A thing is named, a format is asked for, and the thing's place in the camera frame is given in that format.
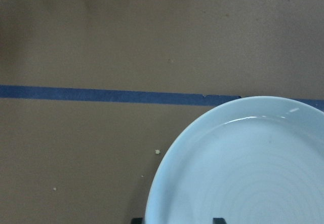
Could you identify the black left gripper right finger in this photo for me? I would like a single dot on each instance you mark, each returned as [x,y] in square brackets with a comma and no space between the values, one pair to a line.
[218,220]

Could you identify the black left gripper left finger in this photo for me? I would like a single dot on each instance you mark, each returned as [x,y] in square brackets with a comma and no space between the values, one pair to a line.
[137,220]

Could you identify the light blue plate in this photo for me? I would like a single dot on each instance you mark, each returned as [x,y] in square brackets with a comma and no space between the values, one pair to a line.
[251,160]

